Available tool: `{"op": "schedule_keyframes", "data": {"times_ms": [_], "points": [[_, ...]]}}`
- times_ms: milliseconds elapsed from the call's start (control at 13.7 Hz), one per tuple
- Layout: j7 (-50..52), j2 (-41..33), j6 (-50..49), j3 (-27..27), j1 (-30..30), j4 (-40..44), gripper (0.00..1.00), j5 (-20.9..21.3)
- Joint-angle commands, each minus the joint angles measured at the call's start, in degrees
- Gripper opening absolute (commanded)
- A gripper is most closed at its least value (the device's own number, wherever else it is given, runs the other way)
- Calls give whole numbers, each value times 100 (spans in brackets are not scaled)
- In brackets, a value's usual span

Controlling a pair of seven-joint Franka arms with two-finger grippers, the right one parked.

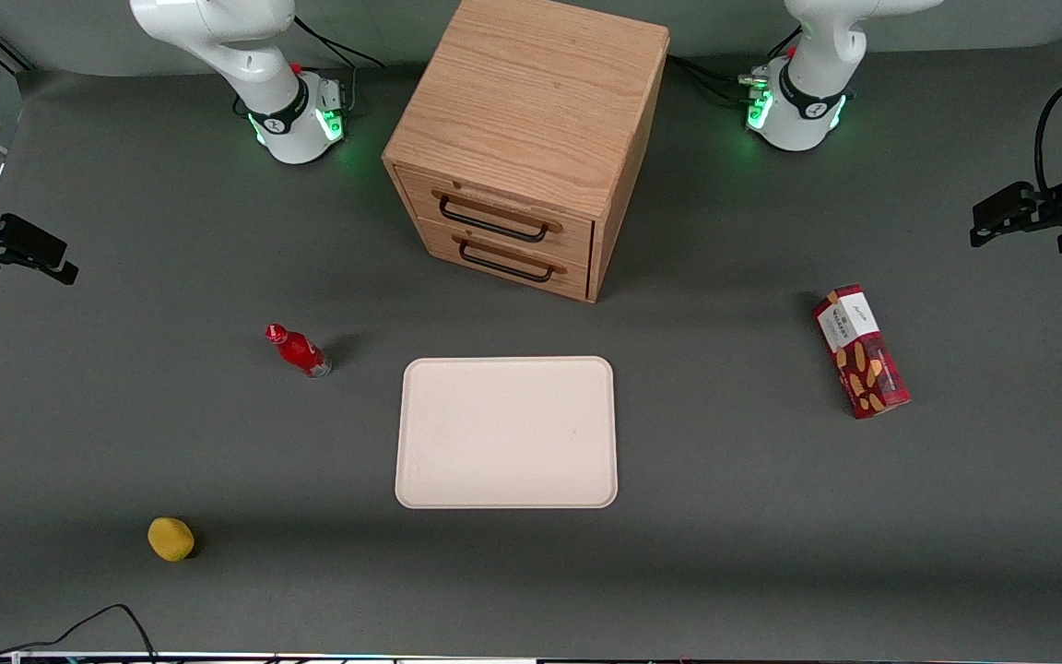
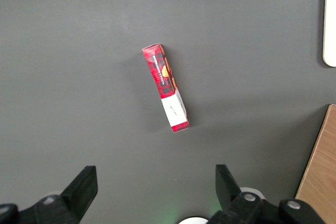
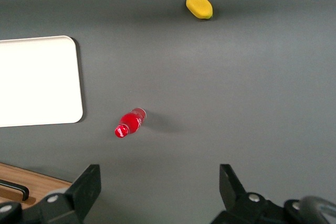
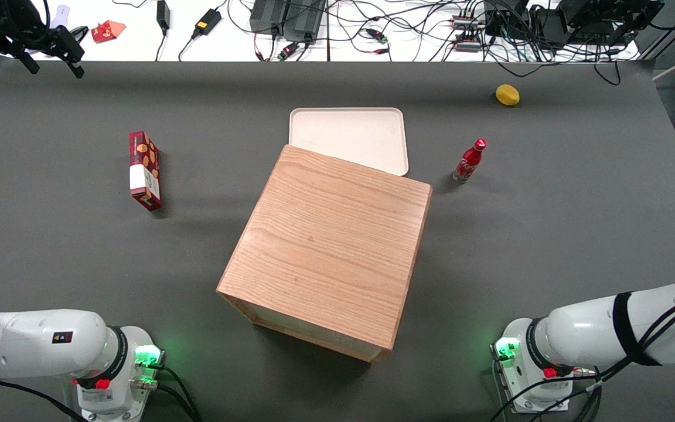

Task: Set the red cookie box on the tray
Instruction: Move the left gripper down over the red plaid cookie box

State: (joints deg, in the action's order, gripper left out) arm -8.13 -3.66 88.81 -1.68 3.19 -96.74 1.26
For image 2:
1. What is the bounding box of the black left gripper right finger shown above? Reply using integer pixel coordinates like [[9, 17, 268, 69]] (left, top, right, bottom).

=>
[[207, 164, 328, 224]]

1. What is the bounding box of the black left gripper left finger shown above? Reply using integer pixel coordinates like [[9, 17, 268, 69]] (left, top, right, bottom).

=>
[[0, 165, 99, 224]]

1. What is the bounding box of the red plaid cookie box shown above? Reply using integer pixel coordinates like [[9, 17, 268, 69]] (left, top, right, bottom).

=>
[[142, 43, 190, 133]]

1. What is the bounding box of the light wooden box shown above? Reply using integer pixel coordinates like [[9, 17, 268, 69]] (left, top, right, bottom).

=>
[[295, 104, 336, 224]]

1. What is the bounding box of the white rectangular tray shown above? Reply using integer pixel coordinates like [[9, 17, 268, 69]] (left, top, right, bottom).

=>
[[322, 0, 336, 68]]

